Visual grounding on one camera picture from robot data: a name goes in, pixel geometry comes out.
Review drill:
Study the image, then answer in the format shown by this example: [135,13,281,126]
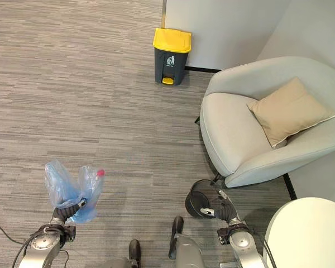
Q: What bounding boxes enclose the grey trash can yellow lid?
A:
[152,27,192,85]

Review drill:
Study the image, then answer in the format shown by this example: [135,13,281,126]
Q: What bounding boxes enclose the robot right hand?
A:
[200,190,242,226]

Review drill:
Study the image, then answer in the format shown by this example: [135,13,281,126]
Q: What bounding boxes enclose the red cap bottle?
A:
[90,169,106,196]

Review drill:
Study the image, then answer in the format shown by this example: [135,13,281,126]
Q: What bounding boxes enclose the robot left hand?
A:
[51,197,88,226]

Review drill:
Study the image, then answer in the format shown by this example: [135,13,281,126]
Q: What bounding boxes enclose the light grey armchair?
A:
[194,56,335,189]

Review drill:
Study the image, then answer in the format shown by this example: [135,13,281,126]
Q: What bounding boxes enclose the blue plastic garbage bag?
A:
[44,158,106,225]

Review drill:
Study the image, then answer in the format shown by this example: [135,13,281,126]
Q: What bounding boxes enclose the round white tea table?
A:
[262,197,335,268]

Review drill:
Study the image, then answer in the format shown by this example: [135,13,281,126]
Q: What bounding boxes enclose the black floor cable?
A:
[0,220,17,243]

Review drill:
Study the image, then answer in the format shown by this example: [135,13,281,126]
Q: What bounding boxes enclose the small black mesh bin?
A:
[184,179,219,218]

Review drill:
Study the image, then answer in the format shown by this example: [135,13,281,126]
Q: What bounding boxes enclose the beige cushion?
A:
[246,76,335,149]

